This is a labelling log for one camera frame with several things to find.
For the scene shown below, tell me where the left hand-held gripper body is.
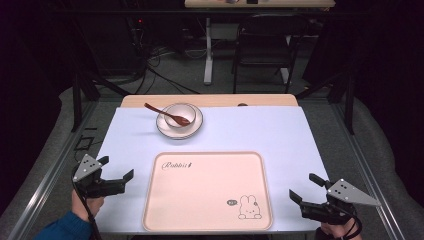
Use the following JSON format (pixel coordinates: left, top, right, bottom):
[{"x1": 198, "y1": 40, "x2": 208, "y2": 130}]
[{"x1": 72, "y1": 153, "x2": 127, "y2": 199}]

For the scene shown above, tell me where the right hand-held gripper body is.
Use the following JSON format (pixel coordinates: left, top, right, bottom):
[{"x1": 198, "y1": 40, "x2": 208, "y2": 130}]
[{"x1": 299, "y1": 178, "x2": 382, "y2": 226}]

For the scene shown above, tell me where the person's left hand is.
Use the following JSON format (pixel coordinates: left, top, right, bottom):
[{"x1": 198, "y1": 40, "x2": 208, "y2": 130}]
[{"x1": 71, "y1": 189, "x2": 106, "y2": 224}]

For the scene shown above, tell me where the person's right hand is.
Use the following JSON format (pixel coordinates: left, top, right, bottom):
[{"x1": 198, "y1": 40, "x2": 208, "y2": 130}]
[{"x1": 319, "y1": 216, "x2": 364, "y2": 240}]

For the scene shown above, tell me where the pale blue table mat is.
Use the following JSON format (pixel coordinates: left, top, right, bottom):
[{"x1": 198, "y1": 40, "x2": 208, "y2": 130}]
[{"x1": 94, "y1": 105, "x2": 330, "y2": 235}]

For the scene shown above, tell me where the black stand leg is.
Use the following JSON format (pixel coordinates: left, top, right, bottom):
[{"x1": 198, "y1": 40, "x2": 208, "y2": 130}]
[
  {"x1": 70, "y1": 71, "x2": 102, "y2": 133},
  {"x1": 328, "y1": 64, "x2": 356, "y2": 136}
]

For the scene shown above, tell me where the brown wooden spoon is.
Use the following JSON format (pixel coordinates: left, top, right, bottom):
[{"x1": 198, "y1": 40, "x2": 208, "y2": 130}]
[{"x1": 143, "y1": 102, "x2": 192, "y2": 128}]

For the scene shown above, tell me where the pink tray with rabbit print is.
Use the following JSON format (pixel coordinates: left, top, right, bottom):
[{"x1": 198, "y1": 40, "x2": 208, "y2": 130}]
[{"x1": 141, "y1": 151, "x2": 275, "y2": 233}]

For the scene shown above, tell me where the white bowl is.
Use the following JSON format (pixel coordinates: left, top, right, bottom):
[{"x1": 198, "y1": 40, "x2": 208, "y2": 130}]
[{"x1": 163, "y1": 102, "x2": 197, "y2": 130}]

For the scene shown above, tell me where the white plate with dark rim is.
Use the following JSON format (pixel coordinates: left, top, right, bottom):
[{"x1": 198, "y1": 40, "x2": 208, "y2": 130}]
[{"x1": 155, "y1": 102, "x2": 204, "y2": 141}]

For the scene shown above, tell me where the black chair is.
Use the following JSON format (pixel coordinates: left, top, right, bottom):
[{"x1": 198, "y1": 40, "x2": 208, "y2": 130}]
[{"x1": 231, "y1": 13, "x2": 310, "y2": 95}]

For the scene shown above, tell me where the wooden desk with white legs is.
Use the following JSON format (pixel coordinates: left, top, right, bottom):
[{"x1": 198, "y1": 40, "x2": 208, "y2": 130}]
[{"x1": 183, "y1": 0, "x2": 337, "y2": 86}]

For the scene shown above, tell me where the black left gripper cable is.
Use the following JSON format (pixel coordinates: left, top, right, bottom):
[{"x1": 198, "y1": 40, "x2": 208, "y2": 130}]
[{"x1": 70, "y1": 165, "x2": 103, "y2": 240}]

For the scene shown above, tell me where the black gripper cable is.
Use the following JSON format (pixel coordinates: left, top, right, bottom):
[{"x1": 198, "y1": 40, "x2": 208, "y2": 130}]
[
  {"x1": 70, "y1": 165, "x2": 103, "y2": 240},
  {"x1": 339, "y1": 213, "x2": 364, "y2": 240}
]

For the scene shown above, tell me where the black square floor frame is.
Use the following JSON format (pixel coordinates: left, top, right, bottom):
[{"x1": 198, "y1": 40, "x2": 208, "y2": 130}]
[{"x1": 73, "y1": 126, "x2": 98, "y2": 152}]

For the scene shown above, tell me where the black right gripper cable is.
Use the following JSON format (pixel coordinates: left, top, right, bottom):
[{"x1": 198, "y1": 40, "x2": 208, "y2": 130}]
[{"x1": 339, "y1": 213, "x2": 364, "y2": 240}]

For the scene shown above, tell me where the aluminium frame rail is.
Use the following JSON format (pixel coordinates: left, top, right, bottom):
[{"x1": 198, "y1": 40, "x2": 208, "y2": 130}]
[
  {"x1": 5, "y1": 100, "x2": 98, "y2": 240},
  {"x1": 331, "y1": 102, "x2": 407, "y2": 240}
]

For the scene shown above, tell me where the bundle of floor cables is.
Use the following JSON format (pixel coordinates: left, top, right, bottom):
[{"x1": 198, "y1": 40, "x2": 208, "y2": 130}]
[{"x1": 131, "y1": 29, "x2": 202, "y2": 96}]

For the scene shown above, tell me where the black horizontal frame bar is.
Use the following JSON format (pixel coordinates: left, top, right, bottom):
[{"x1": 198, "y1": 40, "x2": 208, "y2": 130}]
[{"x1": 46, "y1": 9, "x2": 358, "y2": 17}]

